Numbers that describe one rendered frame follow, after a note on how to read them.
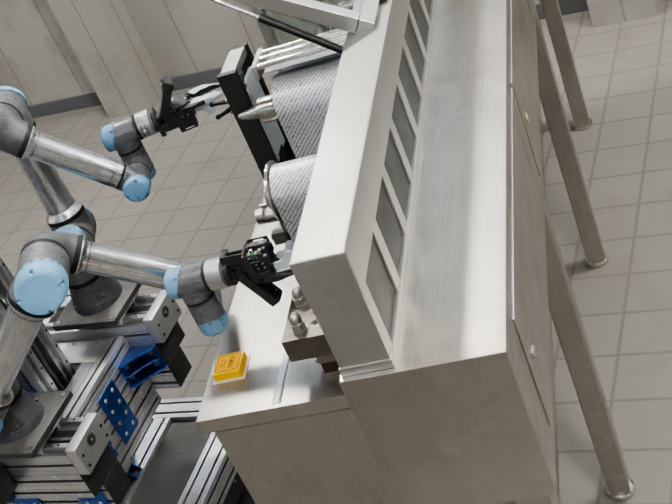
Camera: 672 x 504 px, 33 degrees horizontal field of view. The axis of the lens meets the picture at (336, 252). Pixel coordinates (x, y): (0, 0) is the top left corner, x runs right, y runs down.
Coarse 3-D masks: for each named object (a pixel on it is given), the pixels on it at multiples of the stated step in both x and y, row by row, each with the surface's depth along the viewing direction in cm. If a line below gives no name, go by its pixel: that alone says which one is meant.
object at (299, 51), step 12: (324, 36) 265; (336, 36) 262; (276, 48) 269; (288, 48) 269; (300, 48) 264; (312, 48) 261; (324, 48) 260; (264, 60) 267; (276, 60) 263; (288, 60) 262; (300, 60) 263; (264, 72) 264
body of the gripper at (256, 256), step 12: (252, 240) 262; (264, 240) 260; (228, 252) 260; (240, 252) 260; (252, 252) 258; (264, 252) 258; (228, 264) 260; (240, 264) 261; (252, 264) 258; (264, 264) 258; (228, 276) 260; (252, 276) 259; (264, 276) 259
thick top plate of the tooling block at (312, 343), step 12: (288, 312) 257; (300, 312) 255; (312, 312) 254; (288, 324) 253; (312, 324) 250; (288, 336) 249; (300, 336) 248; (312, 336) 246; (324, 336) 246; (288, 348) 249; (300, 348) 249; (312, 348) 248; (324, 348) 248; (300, 360) 251
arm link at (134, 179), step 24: (0, 120) 300; (0, 144) 301; (24, 144) 301; (48, 144) 304; (72, 144) 309; (72, 168) 308; (96, 168) 309; (120, 168) 312; (144, 168) 318; (144, 192) 312
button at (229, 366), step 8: (240, 352) 269; (224, 360) 269; (232, 360) 268; (240, 360) 267; (216, 368) 268; (224, 368) 266; (232, 368) 265; (240, 368) 265; (216, 376) 266; (224, 376) 266; (232, 376) 265; (240, 376) 265
